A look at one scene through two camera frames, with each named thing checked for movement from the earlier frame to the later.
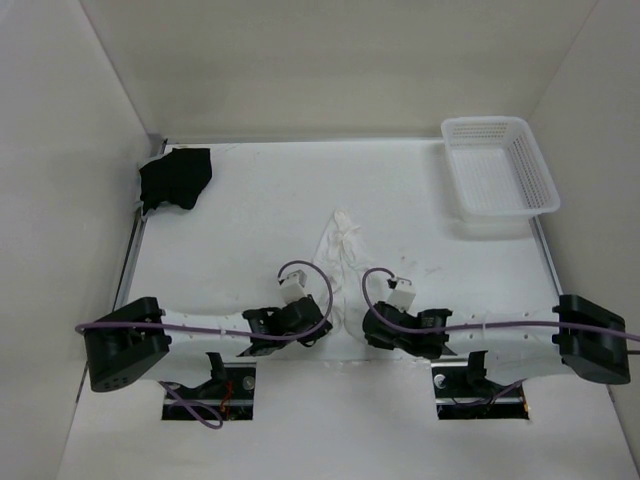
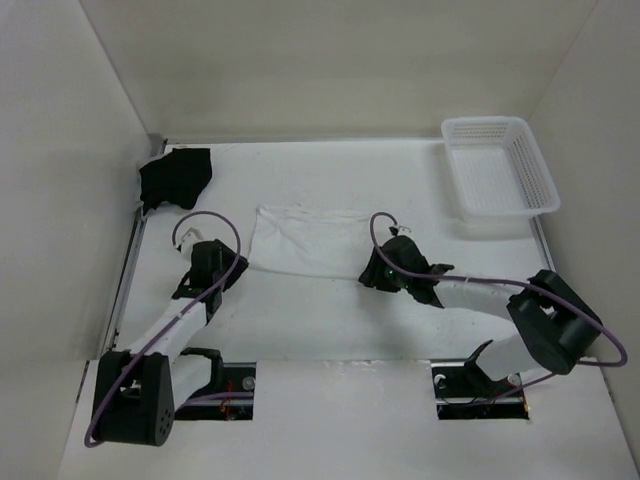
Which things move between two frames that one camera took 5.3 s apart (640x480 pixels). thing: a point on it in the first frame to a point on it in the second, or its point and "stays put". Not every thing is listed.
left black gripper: (313, 337) to (241, 267)
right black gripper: (378, 342) to (373, 274)
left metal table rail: (135, 246) stays put
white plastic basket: (497, 171) stays put
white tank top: (347, 256) to (310, 239)
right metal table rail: (536, 224) stays put
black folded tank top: (176, 178) stays put
